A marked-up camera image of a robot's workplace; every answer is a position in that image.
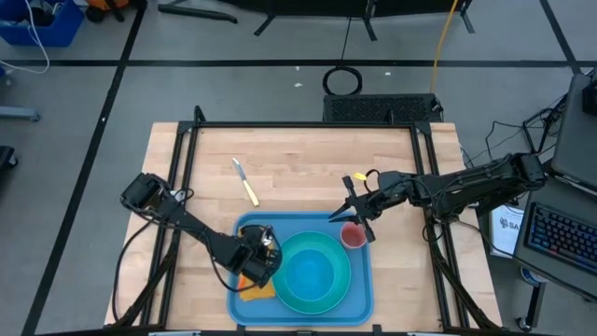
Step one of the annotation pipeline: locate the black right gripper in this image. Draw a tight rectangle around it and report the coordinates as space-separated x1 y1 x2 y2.
328 170 416 244

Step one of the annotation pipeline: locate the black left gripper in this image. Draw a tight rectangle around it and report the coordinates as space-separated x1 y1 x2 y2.
227 223 285 289

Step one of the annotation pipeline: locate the teal plate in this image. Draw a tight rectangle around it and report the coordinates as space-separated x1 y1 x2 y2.
271 231 352 315

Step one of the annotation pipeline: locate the pink cup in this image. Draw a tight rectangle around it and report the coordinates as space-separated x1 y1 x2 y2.
340 221 368 250

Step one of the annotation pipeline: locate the orange cloth napkin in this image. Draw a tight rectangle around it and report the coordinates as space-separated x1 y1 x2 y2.
237 227 277 302

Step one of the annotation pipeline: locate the blue ribbed bowl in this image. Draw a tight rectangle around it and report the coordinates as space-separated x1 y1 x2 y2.
285 248 337 302

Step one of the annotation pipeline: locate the knife with cream handle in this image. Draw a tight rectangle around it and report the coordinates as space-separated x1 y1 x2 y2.
231 157 261 208

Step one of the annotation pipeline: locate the blue plastic tray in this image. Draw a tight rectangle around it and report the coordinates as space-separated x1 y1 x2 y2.
227 210 374 327

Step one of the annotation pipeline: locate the black perforated computer case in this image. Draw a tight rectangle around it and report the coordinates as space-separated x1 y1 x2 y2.
322 92 444 124

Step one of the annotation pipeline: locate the white printed paper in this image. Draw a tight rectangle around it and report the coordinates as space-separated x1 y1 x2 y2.
489 203 526 259

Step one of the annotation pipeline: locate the grey keyboard shelf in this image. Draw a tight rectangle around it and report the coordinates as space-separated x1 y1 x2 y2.
512 176 597 300

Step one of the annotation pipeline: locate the black caster wheel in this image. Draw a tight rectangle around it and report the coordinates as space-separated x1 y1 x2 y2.
516 279 547 332

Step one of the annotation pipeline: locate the black partition screen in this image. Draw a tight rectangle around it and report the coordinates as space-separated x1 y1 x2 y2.
218 0 475 43

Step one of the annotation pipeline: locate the black backlit keyboard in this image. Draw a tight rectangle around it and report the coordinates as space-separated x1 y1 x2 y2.
524 201 597 276

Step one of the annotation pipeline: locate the black bar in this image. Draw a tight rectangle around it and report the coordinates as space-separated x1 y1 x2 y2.
157 3 239 24

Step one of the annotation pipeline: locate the grey furniture foot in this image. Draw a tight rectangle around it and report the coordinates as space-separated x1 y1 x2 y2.
0 105 42 123

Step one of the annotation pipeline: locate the orange and black bag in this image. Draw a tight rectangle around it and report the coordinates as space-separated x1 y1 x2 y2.
85 0 146 23

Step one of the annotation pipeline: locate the blue plastic bin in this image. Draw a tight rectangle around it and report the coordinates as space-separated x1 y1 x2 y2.
0 0 85 48

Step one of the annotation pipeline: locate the black metal table frame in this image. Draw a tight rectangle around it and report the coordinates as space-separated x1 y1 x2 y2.
109 105 503 336

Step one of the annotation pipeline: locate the coiled black cable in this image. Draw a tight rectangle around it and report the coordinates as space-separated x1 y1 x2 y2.
322 65 364 97

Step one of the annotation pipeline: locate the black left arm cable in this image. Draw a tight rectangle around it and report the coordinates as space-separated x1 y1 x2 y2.
111 217 155 323

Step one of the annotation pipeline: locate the yellow hanging cable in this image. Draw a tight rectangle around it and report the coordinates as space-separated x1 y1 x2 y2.
428 0 461 94

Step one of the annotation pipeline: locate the tangle of black cables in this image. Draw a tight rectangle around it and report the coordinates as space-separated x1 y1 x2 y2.
461 92 570 169

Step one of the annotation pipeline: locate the white cable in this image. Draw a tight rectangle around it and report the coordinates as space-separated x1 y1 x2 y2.
0 0 51 75

